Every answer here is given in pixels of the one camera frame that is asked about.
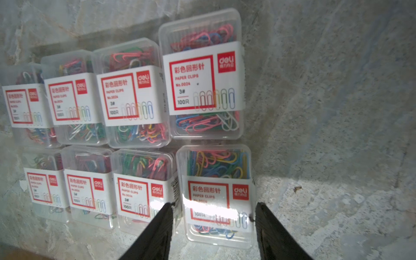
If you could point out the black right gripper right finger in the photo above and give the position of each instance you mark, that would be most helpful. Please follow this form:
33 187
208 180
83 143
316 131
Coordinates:
274 241

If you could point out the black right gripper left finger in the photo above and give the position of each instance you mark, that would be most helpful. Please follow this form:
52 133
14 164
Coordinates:
155 241

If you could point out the paper clip box eight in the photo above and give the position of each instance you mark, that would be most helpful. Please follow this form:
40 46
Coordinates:
144 182

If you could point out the paper clip box nine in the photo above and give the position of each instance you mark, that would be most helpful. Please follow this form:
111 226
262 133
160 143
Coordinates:
218 194

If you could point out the paper clip box four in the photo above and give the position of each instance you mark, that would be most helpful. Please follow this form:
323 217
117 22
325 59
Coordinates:
90 185

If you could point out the paper clip box five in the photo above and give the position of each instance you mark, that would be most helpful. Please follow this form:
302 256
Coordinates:
43 169

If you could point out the paper clip box one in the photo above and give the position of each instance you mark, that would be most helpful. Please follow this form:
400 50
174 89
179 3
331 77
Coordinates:
133 95

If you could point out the paper clip box eleven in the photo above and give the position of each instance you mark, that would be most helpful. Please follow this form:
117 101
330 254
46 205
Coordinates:
27 105

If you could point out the paper clip box three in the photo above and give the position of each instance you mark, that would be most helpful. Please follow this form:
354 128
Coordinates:
73 96

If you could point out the paper clip box two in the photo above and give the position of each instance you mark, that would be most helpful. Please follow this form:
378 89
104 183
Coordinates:
204 70

